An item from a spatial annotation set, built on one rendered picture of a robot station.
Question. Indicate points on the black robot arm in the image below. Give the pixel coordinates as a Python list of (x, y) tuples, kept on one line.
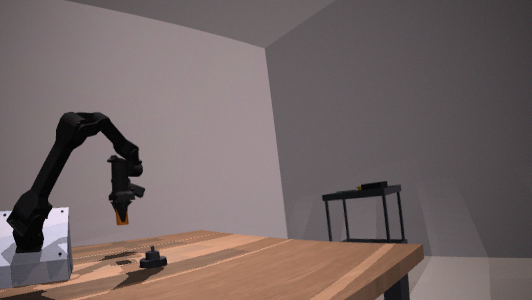
[(32, 208)]

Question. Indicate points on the orange tapered knob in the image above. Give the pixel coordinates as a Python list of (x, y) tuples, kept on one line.
[(119, 221)]

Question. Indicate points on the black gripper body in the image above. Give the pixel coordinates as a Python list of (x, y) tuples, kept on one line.
[(119, 189)]

